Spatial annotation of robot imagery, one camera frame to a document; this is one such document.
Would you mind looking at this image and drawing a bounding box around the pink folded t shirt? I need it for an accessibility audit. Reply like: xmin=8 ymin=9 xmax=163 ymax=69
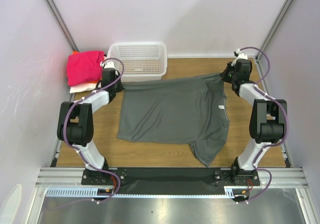
xmin=66 ymin=50 xmax=105 ymax=86

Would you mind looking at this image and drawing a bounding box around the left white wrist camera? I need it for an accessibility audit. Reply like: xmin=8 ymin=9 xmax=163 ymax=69
xmin=100 ymin=60 xmax=117 ymax=70

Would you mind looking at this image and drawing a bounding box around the white slotted cable duct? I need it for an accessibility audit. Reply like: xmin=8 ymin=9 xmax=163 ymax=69
xmin=45 ymin=187 xmax=248 ymax=199

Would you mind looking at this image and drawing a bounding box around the aluminium front rail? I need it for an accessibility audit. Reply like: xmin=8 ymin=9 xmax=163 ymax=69
xmin=35 ymin=167 xmax=309 ymax=189

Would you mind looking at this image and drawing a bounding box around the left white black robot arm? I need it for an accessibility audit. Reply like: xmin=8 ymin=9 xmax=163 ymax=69
xmin=57 ymin=68 xmax=124 ymax=184

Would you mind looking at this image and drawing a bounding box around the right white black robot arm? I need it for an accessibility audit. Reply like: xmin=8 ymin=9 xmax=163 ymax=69
xmin=220 ymin=58 xmax=288 ymax=185

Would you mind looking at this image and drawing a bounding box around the grey t shirt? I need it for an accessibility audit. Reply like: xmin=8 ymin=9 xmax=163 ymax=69
xmin=117 ymin=73 xmax=230 ymax=167

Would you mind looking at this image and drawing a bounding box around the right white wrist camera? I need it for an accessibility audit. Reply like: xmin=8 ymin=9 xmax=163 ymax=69
xmin=231 ymin=49 xmax=249 ymax=66

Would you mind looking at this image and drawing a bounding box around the white perforated plastic basket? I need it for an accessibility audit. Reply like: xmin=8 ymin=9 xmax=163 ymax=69
xmin=107 ymin=42 xmax=168 ymax=82

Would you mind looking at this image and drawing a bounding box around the left aluminium frame post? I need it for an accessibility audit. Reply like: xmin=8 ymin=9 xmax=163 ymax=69
xmin=44 ymin=0 xmax=79 ymax=52

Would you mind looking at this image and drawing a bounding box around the orange folded t shirt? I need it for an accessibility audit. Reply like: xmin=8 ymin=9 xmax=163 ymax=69
xmin=72 ymin=50 xmax=106 ymax=84

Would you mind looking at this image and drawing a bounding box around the aluminium frame post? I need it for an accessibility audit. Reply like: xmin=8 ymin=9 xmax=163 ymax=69
xmin=44 ymin=0 xmax=79 ymax=52
xmin=260 ymin=0 xmax=294 ymax=51

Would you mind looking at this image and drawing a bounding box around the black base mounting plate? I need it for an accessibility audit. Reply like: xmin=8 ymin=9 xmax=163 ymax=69
xmin=81 ymin=167 xmax=260 ymax=196

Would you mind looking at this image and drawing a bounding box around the right aluminium frame post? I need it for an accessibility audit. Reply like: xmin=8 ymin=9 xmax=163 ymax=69
xmin=260 ymin=0 xmax=294 ymax=51

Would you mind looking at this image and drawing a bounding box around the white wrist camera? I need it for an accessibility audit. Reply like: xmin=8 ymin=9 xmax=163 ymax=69
xmin=231 ymin=49 xmax=249 ymax=66
xmin=100 ymin=60 xmax=117 ymax=70

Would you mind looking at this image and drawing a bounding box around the white folded t shirt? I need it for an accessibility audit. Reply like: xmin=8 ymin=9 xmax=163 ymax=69
xmin=69 ymin=56 xmax=110 ymax=94

